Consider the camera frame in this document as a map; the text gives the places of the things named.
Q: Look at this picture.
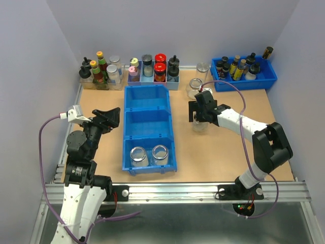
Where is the black-cap spice jar front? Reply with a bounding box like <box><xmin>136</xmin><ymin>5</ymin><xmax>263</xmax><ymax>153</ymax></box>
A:
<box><xmin>216</xmin><ymin>56</ymin><xmax>230</xmax><ymax>79</ymax></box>

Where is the yellow label bottle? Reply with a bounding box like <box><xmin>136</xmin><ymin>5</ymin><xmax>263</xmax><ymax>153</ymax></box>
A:
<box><xmin>233</xmin><ymin>59</ymin><xmax>246</xmax><ymax>81</ymax></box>
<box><xmin>229</xmin><ymin>55</ymin><xmax>241</xmax><ymax>77</ymax></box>

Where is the black dispenser bottle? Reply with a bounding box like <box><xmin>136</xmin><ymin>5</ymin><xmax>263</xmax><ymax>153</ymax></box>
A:
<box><xmin>82</xmin><ymin>57</ymin><xmax>91</xmax><ymax>70</ymax></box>
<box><xmin>79</xmin><ymin>66</ymin><xmax>93</xmax><ymax>83</ymax></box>
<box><xmin>168</xmin><ymin>55</ymin><xmax>180</xmax><ymax>67</ymax></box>
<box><xmin>167</xmin><ymin>64</ymin><xmax>179</xmax><ymax>82</ymax></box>

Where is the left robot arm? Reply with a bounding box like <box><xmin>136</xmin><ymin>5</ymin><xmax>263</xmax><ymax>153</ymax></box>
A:
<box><xmin>52</xmin><ymin>105</ymin><xmax>120</xmax><ymax>243</ymax></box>

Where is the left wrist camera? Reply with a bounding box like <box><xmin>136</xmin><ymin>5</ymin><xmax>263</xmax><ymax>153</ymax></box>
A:
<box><xmin>59</xmin><ymin>105</ymin><xmax>91</xmax><ymax>125</ymax></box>

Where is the rear red-lid sauce jar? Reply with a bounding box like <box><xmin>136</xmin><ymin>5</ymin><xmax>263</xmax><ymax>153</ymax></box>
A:
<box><xmin>155</xmin><ymin>53</ymin><xmax>167</xmax><ymax>64</ymax></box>

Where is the rear black dispenser bottle middle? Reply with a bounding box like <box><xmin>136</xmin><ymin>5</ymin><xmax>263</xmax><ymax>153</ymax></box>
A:
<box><xmin>168</xmin><ymin>55</ymin><xmax>180</xmax><ymax>67</ymax></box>

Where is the lidded glass jar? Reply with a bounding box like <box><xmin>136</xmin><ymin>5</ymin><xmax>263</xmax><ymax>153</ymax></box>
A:
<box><xmin>195</xmin><ymin>62</ymin><xmax>210</xmax><ymax>83</ymax></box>

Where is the clear plastic organizer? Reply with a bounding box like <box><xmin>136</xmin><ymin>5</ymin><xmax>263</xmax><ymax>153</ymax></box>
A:
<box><xmin>79</xmin><ymin>65</ymin><xmax>123</xmax><ymax>90</ymax></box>

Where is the large blue divided bin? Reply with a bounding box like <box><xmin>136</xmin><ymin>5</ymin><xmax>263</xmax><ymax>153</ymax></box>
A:
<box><xmin>122</xmin><ymin>85</ymin><xmax>177</xmax><ymax>176</ymax></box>

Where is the dark bottle gold band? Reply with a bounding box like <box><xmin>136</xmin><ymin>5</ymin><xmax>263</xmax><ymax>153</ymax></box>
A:
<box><xmin>262</xmin><ymin>46</ymin><xmax>274</xmax><ymax>60</ymax></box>

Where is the red-lid sauce jar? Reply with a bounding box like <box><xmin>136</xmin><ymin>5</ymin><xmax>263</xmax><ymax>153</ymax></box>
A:
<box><xmin>154</xmin><ymin>63</ymin><xmax>166</xmax><ymax>82</ymax></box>
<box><xmin>155</xmin><ymin>53</ymin><xmax>167</xmax><ymax>64</ymax></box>

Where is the front red-lid sauce jar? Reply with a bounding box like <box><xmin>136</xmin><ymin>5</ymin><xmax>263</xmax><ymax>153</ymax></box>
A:
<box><xmin>154</xmin><ymin>63</ymin><xmax>166</xmax><ymax>82</ymax></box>

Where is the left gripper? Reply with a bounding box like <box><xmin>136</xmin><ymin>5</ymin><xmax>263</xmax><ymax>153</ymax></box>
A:
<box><xmin>78</xmin><ymin>106</ymin><xmax>120</xmax><ymax>158</ymax></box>

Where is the yellow label bottle rear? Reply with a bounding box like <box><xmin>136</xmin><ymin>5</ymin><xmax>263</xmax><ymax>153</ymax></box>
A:
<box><xmin>229</xmin><ymin>55</ymin><xmax>241</xmax><ymax>77</ymax></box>

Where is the front black dispenser bottle left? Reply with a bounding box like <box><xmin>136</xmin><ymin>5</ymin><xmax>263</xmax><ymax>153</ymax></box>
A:
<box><xmin>79</xmin><ymin>66</ymin><xmax>93</xmax><ymax>83</ymax></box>

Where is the front silver-lid jar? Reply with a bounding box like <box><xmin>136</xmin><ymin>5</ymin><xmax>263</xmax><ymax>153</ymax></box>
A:
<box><xmin>106</xmin><ymin>65</ymin><xmax>121</xmax><ymax>84</ymax></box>

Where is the rear silver-lid jar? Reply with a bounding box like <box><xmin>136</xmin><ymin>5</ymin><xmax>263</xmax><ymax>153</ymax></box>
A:
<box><xmin>109</xmin><ymin>55</ymin><xmax>123</xmax><ymax>77</ymax></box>

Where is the pastel compartment organizer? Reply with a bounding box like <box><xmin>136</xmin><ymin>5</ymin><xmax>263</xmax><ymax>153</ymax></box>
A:
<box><xmin>127</xmin><ymin>61</ymin><xmax>180</xmax><ymax>90</ymax></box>

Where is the yellow-cap spice bottle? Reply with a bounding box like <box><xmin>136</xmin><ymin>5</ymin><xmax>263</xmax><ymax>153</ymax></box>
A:
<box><xmin>129</xmin><ymin>57</ymin><xmax>139</xmax><ymax>68</ymax></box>

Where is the front black dispenser bottle middle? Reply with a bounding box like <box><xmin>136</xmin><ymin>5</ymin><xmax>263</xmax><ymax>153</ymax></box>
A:
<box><xmin>167</xmin><ymin>64</ymin><xmax>179</xmax><ymax>82</ymax></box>

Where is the rear black dispenser bottle left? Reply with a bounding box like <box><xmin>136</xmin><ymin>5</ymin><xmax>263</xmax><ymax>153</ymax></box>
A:
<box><xmin>82</xmin><ymin>57</ymin><xmax>91</xmax><ymax>70</ymax></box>

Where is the pink-cap spice bottle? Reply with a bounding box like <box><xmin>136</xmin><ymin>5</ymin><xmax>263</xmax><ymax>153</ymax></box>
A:
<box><xmin>128</xmin><ymin>66</ymin><xmax>140</xmax><ymax>82</ymax></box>

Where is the rear yellow-cap sauce bottle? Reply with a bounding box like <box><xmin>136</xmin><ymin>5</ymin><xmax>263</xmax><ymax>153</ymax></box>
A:
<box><xmin>96</xmin><ymin>51</ymin><xmax>108</xmax><ymax>80</ymax></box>

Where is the blue tray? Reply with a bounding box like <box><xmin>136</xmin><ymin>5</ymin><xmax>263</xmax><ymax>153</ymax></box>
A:
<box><xmin>210</xmin><ymin>55</ymin><xmax>277</xmax><ymax>92</ymax></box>

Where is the yellow-cap sauce bottle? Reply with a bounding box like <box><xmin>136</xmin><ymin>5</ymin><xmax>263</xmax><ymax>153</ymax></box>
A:
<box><xmin>96</xmin><ymin>51</ymin><xmax>108</xmax><ymax>80</ymax></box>
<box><xmin>90</xmin><ymin>60</ymin><xmax>107</xmax><ymax>90</ymax></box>

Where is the black dispenser bottle tray rear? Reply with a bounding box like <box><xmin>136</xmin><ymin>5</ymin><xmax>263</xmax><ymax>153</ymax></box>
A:
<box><xmin>246</xmin><ymin>52</ymin><xmax>256</xmax><ymax>66</ymax></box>

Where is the black dispenser bottle tray front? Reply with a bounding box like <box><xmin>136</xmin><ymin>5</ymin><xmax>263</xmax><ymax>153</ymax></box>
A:
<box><xmin>245</xmin><ymin>62</ymin><xmax>261</xmax><ymax>80</ymax></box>

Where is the yellow label bottle front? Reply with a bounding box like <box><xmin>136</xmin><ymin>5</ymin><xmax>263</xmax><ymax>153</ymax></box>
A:
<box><xmin>233</xmin><ymin>59</ymin><xmax>246</xmax><ymax>81</ymax></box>

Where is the grey-lid salt shaker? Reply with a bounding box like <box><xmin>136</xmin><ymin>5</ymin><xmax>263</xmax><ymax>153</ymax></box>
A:
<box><xmin>142</xmin><ymin>54</ymin><xmax>153</xmax><ymax>77</ymax></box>

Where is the black dispenser bottle tray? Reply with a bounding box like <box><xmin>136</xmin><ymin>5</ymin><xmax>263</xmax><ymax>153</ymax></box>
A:
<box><xmin>245</xmin><ymin>62</ymin><xmax>261</xmax><ymax>80</ymax></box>
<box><xmin>246</xmin><ymin>52</ymin><xmax>256</xmax><ymax>66</ymax></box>

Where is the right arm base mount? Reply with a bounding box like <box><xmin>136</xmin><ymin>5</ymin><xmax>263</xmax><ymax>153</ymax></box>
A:
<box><xmin>215</xmin><ymin>175</ymin><xmax>265</xmax><ymax>219</ymax></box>

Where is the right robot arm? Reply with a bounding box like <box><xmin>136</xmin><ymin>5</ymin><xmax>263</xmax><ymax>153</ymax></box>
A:
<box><xmin>188</xmin><ymin>91</ymin><xmax>293</xmax><ymax>198</ymax></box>

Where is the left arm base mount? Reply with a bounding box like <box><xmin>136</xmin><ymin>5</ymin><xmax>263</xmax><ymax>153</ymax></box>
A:
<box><xmin>87</xmin><ymin>175</ymin><xmax>129</xmax><ymax>218</ymax></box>

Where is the front yellow-cap sauce bottle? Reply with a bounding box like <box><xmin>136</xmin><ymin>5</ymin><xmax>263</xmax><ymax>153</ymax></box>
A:
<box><xmin>90</xmin><ymin>60</ymin><xmax>107</xmax><ymax>90</ymax></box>

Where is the silver-lid jar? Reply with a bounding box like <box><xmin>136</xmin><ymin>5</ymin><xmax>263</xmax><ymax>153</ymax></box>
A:
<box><xmin>106</xmin><ymin>65</ymin><xmax>121</xmax><ymax>84</ymax></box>
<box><xmin>109</xmin><ymin>55</ymin><xmax>123</xmax><ymax>77</ymax></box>

